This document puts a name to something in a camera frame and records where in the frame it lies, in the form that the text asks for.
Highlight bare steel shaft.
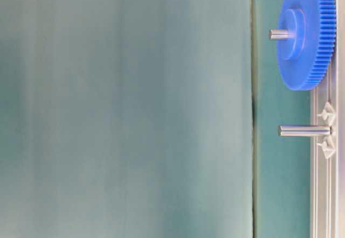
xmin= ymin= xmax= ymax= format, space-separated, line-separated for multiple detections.
xmin=278 ymin=125 xmax=332 ymax=137

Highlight steel shaft through large gear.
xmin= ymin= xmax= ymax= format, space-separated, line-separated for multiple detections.
xmin=268 ymin=29 xmax=295 ymax=40

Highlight large blue plastic gear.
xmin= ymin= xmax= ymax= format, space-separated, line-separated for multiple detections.
xmin=277 ymin=0 xmax=336 ymax=90

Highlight white plastic shaft bracket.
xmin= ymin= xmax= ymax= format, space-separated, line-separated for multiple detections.
xmin=316 ymin=102 xmax=336 ymax=159

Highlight aluminium extrusion rail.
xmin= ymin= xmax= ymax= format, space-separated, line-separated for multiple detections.
xmin=310 ymin=0 xmax=344 ymax=237

